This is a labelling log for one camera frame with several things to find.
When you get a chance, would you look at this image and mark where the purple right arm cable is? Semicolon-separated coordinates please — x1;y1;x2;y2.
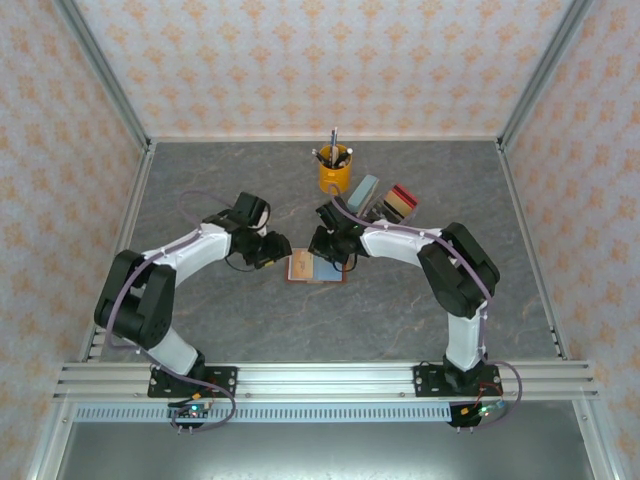
325;185;526;434

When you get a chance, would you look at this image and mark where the grey metal panel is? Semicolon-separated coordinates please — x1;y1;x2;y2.
54;422;596;480

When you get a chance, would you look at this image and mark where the brown leather card holder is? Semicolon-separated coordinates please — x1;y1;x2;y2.
284;248;348;285

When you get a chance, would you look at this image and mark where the clear acrylic box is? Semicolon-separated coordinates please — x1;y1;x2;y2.
367;183;421;226

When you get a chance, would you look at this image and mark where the yellow pen cup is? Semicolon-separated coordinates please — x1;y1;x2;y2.
318;143;353;196

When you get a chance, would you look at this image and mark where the thin aluminium table-edge rail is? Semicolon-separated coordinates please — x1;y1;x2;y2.
149;134;501;145

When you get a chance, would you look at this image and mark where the aluminium frame post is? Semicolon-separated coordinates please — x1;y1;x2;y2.
496;0;595;151
52;0;154;154

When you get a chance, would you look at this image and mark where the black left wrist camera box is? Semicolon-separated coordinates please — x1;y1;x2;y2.
232;191;272;232

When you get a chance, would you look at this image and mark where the aluminium frame leg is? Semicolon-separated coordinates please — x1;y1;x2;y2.
572;399;619;480
27;399;76;480

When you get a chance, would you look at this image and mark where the small circuit board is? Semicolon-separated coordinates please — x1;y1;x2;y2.
167;403;215;420
462;402;506;419

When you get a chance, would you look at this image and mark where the aluminium side rail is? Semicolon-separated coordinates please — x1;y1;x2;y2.
496;139;572;361
78;142;157;362

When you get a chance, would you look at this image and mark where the plain tan card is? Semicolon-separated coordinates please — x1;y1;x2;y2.
382;192;415;220

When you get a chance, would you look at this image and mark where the tan patterned card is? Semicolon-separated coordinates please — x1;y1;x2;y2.
291;251;315;280

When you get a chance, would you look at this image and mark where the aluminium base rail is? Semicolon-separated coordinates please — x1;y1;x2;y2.
52;362;601;401

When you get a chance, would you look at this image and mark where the grey slotted cable duct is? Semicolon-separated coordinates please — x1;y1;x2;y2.
74;402;506;424

